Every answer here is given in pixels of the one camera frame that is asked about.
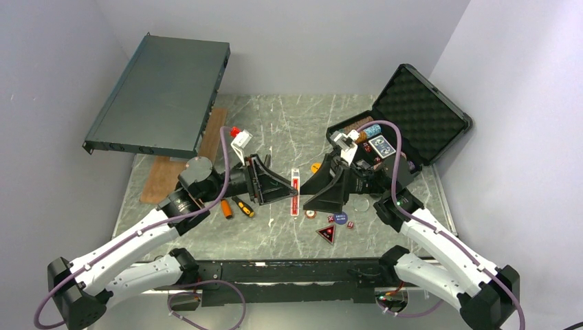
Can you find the yellow dealer button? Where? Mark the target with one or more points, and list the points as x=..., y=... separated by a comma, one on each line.
x=315, y=167

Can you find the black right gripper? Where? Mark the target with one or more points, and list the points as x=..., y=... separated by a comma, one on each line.
x=331, y=198

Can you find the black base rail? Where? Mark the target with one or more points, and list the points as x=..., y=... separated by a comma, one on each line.
x=359, y=280

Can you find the brown wooden board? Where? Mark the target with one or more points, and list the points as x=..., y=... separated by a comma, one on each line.
x=163, y=174

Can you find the blue playing card deck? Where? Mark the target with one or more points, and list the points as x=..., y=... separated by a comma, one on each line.
x=381, y=146

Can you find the red playing card deck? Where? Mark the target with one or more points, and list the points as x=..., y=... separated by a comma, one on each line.
x=295, y=183

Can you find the red black triangular button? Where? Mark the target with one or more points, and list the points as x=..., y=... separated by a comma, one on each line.
x=328, y=234

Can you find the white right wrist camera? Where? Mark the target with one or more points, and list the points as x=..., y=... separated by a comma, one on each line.
x=347, y=144

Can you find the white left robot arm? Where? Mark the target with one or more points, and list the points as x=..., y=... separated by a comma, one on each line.
x=83, y=289

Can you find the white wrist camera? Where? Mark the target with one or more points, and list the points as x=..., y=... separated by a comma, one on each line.
x=241, y=138
x=347, y=144

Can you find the dark grey rack server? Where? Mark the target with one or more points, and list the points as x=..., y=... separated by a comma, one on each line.
x=163, y=99

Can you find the orange white poker chip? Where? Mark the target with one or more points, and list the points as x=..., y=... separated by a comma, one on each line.
x=310, y=214

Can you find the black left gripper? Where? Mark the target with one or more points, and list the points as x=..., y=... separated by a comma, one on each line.
x=273, y=187

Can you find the grey metal clamp tool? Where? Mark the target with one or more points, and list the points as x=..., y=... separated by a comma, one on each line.
x=267, y=161

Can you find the blue small blind button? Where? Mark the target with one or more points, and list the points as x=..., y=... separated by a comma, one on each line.
x=340, y=218

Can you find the black poker set case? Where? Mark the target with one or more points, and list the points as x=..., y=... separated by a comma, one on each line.
x=429, y=122

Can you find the orange black screwdriver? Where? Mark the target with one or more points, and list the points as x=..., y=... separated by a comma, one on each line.
x=243, y=206

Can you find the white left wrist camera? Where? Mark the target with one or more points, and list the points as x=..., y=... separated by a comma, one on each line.
x=241, y=138

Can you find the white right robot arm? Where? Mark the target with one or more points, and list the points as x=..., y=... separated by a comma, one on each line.
x=484, y=294

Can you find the clear plastic disc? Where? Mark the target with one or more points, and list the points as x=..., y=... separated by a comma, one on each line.
x=361, y=204

